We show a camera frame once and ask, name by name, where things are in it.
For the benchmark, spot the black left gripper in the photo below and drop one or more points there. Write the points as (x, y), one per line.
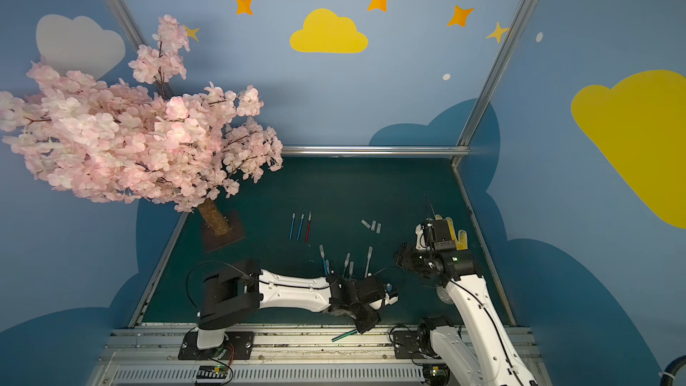
(370, 289)

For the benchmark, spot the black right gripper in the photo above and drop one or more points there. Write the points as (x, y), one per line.
(410, 257)

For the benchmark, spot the green carving knife capped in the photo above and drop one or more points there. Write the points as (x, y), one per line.
(346, 263)
(344, 335)

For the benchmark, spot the red carving knife capped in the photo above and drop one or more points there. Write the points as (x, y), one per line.
(307, 230)

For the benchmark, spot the blue carving knife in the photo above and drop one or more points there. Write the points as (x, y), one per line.
(300, 226)
(292, 226)

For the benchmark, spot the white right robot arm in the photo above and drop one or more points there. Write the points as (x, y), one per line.
(492, 359)

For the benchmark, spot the yellow work glove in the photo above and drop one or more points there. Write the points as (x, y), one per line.
(447, 232)

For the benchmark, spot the right round green circuit board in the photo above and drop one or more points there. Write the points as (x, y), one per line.
(435, 375)

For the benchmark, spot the left green circuit board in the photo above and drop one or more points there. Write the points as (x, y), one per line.
(212, 375)

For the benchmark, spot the pink artificial blossom tree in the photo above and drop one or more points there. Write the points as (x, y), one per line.
(119, 142)

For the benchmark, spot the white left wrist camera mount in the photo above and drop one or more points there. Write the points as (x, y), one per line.
(388, 299)

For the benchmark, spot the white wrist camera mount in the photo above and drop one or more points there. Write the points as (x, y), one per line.
(388, 299)
(421, 243)

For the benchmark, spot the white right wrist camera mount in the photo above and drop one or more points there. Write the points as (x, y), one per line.
(421, 243)

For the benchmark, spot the horizontal aluminium frame rail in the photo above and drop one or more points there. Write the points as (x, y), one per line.
(374, 151)

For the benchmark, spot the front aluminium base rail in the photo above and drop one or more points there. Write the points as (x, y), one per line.
(264, 355)

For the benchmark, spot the right slanted aluminium frame post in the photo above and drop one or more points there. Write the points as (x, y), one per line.
(520, 20)

